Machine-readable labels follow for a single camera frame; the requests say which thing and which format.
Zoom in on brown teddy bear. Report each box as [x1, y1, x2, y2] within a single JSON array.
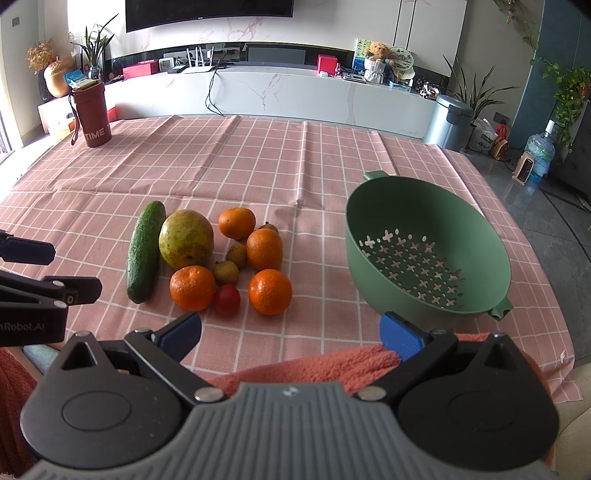
[[363, 41, 396, 84]]

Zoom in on black power cable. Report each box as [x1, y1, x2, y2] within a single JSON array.
[[204, 64, 230, 117]]

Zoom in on black curved television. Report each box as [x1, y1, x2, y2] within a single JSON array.
[[125, 0, 294, 32]]

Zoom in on orange tangerine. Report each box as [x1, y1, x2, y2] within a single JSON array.
[[249, 269, 293, 316], [217, 207, 256, 240], [245, 229, 283, 271], [169, 265, 216, 312]]

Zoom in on white marble TV cabinet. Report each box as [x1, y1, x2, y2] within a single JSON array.
[[37, 64, 438, 140]]

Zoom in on salmon pink towel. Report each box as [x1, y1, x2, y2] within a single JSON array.
[[1, 332, 559, 479]]

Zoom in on green leafy plant right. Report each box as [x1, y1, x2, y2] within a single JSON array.
[[443, 56, 517, 121]]

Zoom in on green cucumber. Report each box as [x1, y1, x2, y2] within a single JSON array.
[[126, 201, 166, 304]]

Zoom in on small brown fruit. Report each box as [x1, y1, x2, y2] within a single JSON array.
[[211, 260, 239, 285], [259, 222, 279, 234], [225, 242, 249, 269]]

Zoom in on green potted plant left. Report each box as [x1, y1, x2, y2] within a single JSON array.
[[71, 14, 117, 80]]

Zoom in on orange vase dried flowers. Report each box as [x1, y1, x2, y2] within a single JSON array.
[[26, 40, 77, 98]]

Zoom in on pink checkered tablecloth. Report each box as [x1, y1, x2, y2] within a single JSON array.
[[1, 116, 581, 403]]

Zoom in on hanging vine plant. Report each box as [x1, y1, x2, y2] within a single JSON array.
[[509, 0, 590, 149]]

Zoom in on small red tomato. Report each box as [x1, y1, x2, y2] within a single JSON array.
[[213, 284, 240, 316]]

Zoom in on small white heater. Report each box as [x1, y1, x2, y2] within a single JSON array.
[[512, 152, 535, 185]]

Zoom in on blue water jug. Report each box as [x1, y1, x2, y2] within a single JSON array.
[[525, 120, 555, 183]]

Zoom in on silver pedal trash bin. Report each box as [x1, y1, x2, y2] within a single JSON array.
[[424, 95, 474, 152]]

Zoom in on pink red box left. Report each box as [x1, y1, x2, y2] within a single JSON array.
[[122, 59, 159, 80]]

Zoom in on red box right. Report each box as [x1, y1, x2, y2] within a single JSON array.
[[317, 54, 339, 76]]

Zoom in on white plastic bag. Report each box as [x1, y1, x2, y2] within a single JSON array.
[[468, 118, 497, 153]]

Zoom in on red TIME bottle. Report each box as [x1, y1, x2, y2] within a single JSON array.
[[68, 81, 111, 148]]

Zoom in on white wifi router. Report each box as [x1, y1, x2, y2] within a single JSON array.
[[183, 46, 215, 74]]

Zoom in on green colander bowl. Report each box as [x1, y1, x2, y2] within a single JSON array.
[[346, 171, 513, 330]]

